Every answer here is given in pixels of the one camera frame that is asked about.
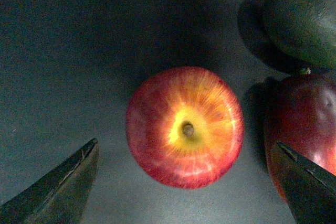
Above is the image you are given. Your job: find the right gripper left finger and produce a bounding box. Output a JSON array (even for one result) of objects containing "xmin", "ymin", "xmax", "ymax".
[{"xmin": 1, "ymin": 138, "xmax": 99, "ymax": 223}]

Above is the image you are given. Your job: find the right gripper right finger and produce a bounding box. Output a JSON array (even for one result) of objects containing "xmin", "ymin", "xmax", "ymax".
[{"xmin": 271, "ymin": 142, "xmax": 335, "ymax": 223}]

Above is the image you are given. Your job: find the red yellow apple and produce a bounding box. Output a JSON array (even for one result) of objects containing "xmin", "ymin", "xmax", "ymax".
[{"xmin": 125, "ymin": 66, "xmax": 244, "ymax": 189}]

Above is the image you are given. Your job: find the dark red apple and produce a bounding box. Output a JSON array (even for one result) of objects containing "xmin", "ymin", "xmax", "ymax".
[{"xmin": 263, "ymin": 74, "xmax": 335, "ymax": 200}]

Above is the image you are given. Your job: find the dark green avocado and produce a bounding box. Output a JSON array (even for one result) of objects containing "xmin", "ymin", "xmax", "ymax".
[{"xmin": 263, "ymin": 0, "xmax": 335, "ymax": 69}]

